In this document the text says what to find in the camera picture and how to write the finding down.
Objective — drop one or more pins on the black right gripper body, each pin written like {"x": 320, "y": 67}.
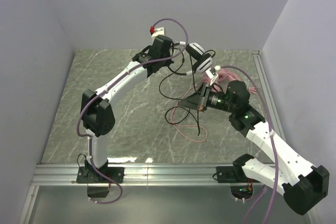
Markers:
{"x": 203, "y": 99}

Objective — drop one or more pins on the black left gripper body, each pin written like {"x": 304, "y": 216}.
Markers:
{"x": 161, "y": 47}

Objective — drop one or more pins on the white and black headphones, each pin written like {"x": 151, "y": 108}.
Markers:
{"x": 204, "y": 58}

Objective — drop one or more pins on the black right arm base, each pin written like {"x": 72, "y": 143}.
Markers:
{"x": 241, "y": 188}

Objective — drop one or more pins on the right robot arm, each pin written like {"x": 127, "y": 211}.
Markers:
{"x": 301, "y": 183}

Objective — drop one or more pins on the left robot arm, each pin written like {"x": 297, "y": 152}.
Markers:
{"x": 97, "y": 115}

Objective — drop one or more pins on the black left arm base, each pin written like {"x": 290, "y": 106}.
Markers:
{"x": 99, "y": 183}

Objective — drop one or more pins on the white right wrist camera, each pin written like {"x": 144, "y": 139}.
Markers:
{"x": 212, "y": 74}

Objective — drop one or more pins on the aluminium right side rail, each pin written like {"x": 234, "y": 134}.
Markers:
{"x": 267, "y": 93}

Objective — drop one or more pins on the aluminium rail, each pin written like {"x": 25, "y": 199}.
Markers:
{"x": 267, "y": 93}
{"x": 134, "y": 175}

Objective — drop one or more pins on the aluminium front rail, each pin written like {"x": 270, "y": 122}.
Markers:
{"x": 134, "y": 175}

